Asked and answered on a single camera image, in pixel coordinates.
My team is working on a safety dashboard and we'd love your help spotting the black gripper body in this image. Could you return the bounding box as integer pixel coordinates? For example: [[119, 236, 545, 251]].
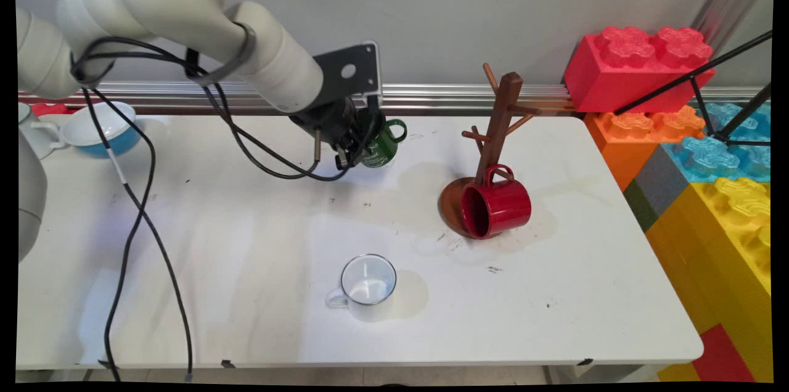
[[290, 96, 360, 150]]

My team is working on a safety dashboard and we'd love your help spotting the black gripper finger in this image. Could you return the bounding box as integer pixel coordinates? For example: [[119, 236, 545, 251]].
[[336, 131, 366, 169], [358, 108, 386, 140]]

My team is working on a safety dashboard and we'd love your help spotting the green enamel mug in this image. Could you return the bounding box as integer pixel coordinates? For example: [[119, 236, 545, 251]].
[[354, 112, 408, 169]]

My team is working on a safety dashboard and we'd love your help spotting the brown wooden mug tree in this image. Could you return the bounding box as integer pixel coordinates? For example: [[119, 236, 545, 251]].
[[439, 63, 543, 239]]

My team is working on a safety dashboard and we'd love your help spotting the white enamel mug dark rim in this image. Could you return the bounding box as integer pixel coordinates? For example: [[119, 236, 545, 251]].
[[325, 253, 398, 322]]

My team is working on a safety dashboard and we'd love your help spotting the red enamel mug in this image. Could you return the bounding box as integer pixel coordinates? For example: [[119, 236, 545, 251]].
[[460, 164, 532, 240]]

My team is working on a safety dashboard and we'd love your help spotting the blue bowl white inside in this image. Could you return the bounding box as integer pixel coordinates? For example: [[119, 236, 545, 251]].
[[60, 101, 142, 158]]

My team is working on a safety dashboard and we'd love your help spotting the big red toy block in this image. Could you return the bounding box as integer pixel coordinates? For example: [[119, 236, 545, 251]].
[[563, 26, 716, 115]]

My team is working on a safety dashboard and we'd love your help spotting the big orange toy block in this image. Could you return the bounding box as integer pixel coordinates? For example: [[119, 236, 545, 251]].
[[584, 107, 705, 192]]

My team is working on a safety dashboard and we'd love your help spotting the big green toy block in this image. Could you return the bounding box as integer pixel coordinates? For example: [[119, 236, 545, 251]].
[[623, 179, 659, 234]]

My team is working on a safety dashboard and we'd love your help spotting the plain white mug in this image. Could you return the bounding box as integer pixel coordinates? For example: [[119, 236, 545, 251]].
[[18, 102, 67, 160]]

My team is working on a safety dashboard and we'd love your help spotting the big grey toy block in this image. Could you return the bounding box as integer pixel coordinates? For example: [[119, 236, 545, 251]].
[[634, 144, 691, 220]]

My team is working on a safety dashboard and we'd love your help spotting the black tripod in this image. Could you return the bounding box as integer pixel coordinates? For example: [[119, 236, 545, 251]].
[[613, 31, 773, 149]]

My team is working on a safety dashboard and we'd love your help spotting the big light blue toy block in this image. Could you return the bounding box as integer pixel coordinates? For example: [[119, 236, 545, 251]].
[[663, 102, 771, 184]]

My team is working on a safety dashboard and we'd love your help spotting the big yellow toy block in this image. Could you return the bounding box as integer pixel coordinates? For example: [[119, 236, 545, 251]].
[[644, 178, 771, 383]]

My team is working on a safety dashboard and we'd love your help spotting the flat red toy block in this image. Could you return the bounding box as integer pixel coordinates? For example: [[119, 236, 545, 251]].
[[690, 324, 756, 382]]

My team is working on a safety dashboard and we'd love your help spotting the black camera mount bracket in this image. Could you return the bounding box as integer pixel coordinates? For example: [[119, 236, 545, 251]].
[[311, 42, 378, 113]]

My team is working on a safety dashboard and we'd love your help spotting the horizontal aluminium rail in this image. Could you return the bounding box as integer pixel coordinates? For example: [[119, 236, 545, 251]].
[[18, 79, 771, 116]]

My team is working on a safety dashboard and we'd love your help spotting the grey cable strap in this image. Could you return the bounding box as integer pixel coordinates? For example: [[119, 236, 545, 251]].
[[70, 52, 116, 89], [185, 22, 257, 86]]

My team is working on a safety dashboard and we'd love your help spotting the black cable with white label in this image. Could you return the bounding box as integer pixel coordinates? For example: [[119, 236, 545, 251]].
[[70, 36, 321, 383]]

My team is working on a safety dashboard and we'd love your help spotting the plain black cable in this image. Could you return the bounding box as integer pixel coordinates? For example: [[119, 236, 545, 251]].
[[70, 41, 380, 383]]

